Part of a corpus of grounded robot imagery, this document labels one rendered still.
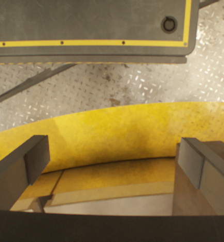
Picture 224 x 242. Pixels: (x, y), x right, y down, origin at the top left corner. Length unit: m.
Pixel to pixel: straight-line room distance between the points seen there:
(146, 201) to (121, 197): 0.09
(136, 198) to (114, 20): 0.54
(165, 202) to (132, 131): 0.36
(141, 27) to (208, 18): 0.47
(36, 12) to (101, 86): 0.41
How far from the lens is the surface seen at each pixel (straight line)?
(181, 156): 0.17
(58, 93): 0.85
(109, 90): 0.81
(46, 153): 0.17
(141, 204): 0.66
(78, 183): 0.81
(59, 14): 0.52
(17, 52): 0.55
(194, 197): 0.48
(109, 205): 0.66
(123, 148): 0.88
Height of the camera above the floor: 0.80
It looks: 75 degrees down
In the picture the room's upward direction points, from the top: 175 degrees counter-clockwise
